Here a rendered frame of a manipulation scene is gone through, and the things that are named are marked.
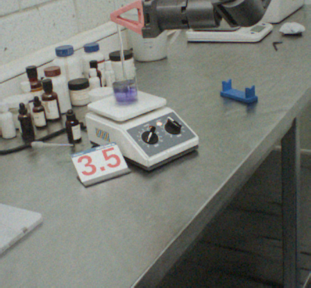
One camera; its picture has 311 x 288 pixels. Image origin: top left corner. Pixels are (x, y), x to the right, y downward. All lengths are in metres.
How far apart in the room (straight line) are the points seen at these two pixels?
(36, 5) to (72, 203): 0.73
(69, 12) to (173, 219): 0.92
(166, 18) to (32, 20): 0.59
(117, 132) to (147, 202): 0.18
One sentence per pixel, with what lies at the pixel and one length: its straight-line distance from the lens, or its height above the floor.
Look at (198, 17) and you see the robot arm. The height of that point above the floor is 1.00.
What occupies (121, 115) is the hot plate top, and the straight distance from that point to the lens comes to 1.02.
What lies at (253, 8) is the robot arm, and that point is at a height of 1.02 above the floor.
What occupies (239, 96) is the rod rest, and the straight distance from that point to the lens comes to 1.30.
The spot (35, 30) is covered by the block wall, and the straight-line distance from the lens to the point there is 1.52.
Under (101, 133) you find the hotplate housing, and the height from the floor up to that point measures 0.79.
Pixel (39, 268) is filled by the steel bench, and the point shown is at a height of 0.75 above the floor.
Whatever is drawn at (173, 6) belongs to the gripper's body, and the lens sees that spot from 0.99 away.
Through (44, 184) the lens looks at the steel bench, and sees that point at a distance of 1.01.
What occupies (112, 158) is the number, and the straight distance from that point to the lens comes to 1.01.
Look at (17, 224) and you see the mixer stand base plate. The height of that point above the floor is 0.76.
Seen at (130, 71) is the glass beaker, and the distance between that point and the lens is 1.08.
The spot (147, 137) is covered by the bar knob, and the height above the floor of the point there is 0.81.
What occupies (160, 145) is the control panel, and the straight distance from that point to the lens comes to 1.01.
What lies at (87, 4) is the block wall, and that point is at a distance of 1.69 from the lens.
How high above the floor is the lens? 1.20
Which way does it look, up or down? 23 degrees down
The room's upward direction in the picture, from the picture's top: 6 degrees counter-clockwise
